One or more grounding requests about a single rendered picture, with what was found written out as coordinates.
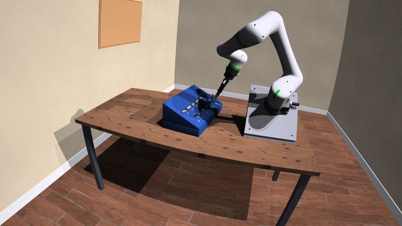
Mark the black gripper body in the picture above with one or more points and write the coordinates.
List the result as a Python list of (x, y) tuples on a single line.
[(228, 77)]

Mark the blue switch console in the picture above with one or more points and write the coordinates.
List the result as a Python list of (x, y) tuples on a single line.
[(190, 111)]

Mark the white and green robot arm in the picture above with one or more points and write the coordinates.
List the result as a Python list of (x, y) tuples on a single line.
[(270, 24)]

